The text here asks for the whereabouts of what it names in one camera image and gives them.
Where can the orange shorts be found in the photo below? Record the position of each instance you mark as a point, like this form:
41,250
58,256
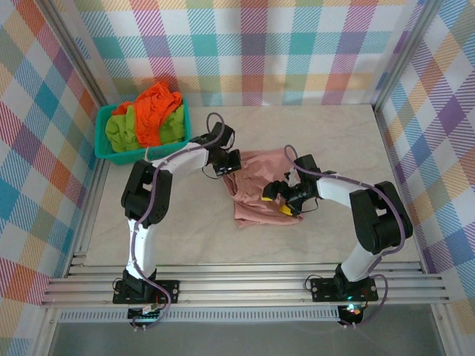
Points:
152,111

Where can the aluminium side rail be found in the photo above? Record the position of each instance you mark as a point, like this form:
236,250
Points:
89,207

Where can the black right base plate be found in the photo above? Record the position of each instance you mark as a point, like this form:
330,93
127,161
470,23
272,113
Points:
323,289

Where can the controller board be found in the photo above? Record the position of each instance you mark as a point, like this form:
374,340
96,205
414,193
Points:
352,313
143,317

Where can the aluminium rail frame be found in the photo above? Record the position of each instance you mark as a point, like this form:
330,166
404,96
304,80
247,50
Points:
241,287

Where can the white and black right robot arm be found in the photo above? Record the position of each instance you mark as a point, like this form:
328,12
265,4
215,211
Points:
335,191

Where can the aluminium frame leg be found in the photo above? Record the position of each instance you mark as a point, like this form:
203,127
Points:
44,345
445,333

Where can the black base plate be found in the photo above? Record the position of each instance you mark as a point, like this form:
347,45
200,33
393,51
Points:
172,288
323,289

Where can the lime green shorts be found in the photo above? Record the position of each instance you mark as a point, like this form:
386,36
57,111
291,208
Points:
118,130

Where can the right controller board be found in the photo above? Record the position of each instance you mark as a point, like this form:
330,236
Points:
352,313

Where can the teal plastic basket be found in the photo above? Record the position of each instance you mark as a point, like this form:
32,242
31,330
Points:
122,157

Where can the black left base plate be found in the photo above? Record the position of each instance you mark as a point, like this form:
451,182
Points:
172,288

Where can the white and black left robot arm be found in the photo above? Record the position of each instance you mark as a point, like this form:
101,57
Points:
185,161

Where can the left controller board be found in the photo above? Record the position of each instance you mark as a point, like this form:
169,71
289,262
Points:
143,317

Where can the aluminium corner post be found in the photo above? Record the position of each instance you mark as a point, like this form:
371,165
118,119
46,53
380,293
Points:
78,48
409,48

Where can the pink shorts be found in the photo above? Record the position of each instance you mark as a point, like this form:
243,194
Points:
256,211

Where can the white basket tie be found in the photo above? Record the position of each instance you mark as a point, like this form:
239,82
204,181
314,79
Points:
148,154

